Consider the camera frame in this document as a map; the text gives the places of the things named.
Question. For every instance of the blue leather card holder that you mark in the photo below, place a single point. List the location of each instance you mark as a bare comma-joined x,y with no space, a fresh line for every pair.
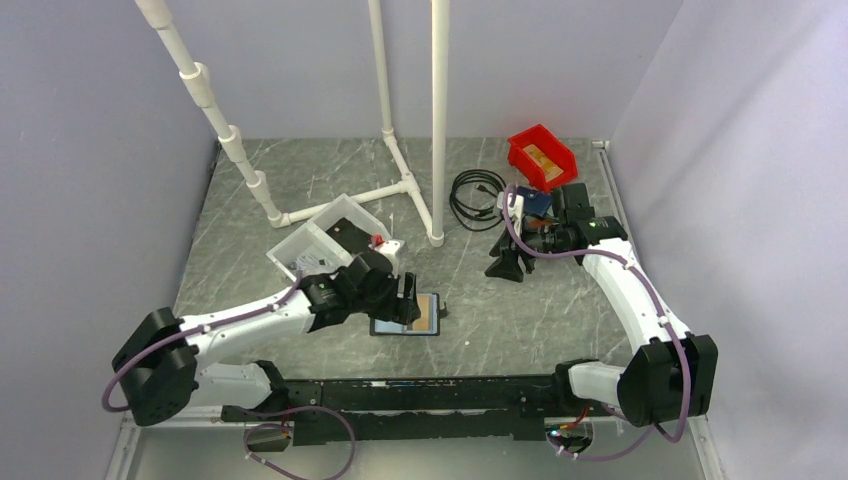
535,202

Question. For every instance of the red plastic bin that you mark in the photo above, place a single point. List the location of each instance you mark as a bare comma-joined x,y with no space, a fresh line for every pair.
552,147

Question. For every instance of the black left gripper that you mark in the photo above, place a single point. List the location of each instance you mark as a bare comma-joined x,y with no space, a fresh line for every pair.
401,310

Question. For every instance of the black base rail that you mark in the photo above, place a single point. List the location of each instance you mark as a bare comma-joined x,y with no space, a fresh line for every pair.
521,408

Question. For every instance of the gold card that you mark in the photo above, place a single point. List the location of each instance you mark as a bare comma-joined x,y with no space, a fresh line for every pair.
536,154
551,171
427,322

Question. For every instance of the white plastic divided tray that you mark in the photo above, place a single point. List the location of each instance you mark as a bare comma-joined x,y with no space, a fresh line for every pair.
312,235

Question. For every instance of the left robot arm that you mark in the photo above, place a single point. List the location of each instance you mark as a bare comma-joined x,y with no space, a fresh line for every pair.
170,363

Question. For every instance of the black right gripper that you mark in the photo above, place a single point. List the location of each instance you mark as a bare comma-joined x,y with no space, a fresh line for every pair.
507,265

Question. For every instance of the black leather card holder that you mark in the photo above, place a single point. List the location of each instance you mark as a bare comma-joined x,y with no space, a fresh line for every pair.
387,328

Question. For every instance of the gold card in bin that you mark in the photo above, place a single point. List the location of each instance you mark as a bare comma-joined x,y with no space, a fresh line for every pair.
551,171

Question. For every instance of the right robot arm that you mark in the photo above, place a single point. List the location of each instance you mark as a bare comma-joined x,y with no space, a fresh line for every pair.
670,376

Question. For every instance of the white PVC pipe frame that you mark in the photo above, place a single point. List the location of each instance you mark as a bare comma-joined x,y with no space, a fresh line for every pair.
374,27

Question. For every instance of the cards in tray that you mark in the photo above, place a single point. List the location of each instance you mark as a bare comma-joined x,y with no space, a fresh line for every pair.
312,262

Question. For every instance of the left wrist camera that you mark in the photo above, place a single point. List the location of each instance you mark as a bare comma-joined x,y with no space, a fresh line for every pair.
389,248

